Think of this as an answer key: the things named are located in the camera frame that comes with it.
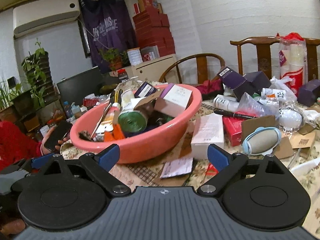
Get black smartphone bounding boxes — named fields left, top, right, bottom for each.
left=44, top=121, right=73, bottom=152

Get white purple striped box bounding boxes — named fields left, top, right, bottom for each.
left=154, top=83, right=192, bottom=118

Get person hand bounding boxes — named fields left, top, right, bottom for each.
left=40, top=127, right=70, bottom=155

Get pink plastic basin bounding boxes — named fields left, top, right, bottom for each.
left=70, top=84, right=202, bottom=164

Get pink white carton box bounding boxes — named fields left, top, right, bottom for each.
left=191, top=113, right=225, bottom=160

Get blue grey lint roller case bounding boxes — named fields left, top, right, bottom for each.
left=242, top=127, right=281, bottom=156

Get green tape roll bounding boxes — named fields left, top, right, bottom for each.
left=118, top=109, right=149, bottom=133

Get black marker pen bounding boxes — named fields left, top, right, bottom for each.
left=214, top=109, right=257, bottom=120

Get potted green plant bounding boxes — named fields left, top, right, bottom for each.
left=12, top=41, right=55, bottom=116

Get white oval gadget in bag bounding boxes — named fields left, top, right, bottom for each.
left=279, top=108, right=303, bottom=131

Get black computer monitor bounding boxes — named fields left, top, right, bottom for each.
left=57, top=67, right=103, bottom=105

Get dark purple box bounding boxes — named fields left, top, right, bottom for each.
left=217, top=67, right=254, bottom=100

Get round-back wooden chair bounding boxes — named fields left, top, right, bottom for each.
left=158, top=52, right=226, bottom=84

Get beige cabinet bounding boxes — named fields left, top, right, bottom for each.
left=124, top=54, right=177, bottom=81

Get square-back wooden chair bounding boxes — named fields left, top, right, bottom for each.
left=230, top=36, right=319, bottom=81

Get paper cups in plastic bag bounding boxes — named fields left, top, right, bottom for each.
left=278, top=33, right=306, bottom=96

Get dark purple hanging cloth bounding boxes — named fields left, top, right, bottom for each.
left=79, top=0, right=137, bottom=74

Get stack of red boxes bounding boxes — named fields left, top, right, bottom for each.
left=133, top=0, right=175, bottom=56

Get white air conditioner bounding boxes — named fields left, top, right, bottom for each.
left=13, top=0, right=80, bottom=38

